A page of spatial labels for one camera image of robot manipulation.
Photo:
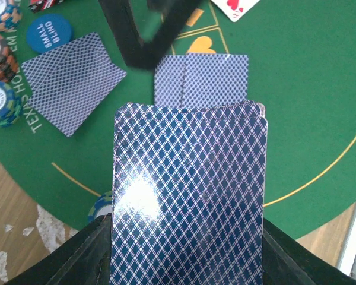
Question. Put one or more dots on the red 100 chip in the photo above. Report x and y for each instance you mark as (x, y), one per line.
(8, 62)

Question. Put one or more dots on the blue 50 chips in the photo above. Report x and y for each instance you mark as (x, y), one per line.
(102, 206)
(10, 105)

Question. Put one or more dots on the blue orange 10 chip stack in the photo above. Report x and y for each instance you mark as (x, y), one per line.
(10, 15)

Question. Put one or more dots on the black red triangular all-in button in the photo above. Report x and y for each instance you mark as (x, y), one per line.
(41, 5)

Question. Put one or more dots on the round green poker mat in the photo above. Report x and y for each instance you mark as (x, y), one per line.
(302, 67)

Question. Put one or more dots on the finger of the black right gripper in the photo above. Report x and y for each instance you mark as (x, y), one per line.
(136, 51)

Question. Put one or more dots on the blue playing card deck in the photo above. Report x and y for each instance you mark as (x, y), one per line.
(188, 188)

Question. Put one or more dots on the blue small blind button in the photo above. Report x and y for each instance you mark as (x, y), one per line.
(48, 32)

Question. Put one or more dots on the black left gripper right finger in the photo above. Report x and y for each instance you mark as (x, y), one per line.
(287, 262)

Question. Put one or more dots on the face-up red hearts card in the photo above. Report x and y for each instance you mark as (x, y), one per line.
(235, 9)

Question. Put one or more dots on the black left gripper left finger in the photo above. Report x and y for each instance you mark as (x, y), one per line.
(83, 259)

